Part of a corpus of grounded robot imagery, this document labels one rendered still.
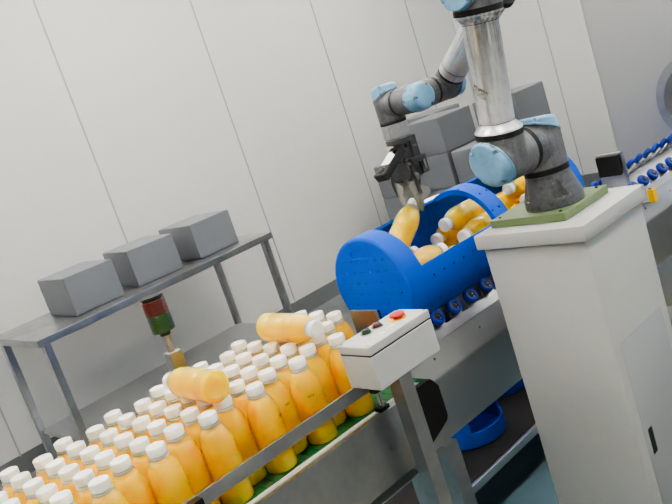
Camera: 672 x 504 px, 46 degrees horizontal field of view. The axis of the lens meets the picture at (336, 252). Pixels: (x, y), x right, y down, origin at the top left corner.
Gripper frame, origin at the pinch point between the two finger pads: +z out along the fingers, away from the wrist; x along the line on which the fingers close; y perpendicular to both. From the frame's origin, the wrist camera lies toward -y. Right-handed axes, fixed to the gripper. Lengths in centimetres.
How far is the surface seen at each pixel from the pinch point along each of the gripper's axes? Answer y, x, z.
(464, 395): -13, -11, 51
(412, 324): -45, -34, 14
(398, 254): -22.0, -11.8, 6.0
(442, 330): -14.7, -11.7, 30.6
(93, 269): 15, 262, 16
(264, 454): -83, -21, 26
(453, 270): -6.9, -14.4, 16.6
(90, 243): 50, 338, 10
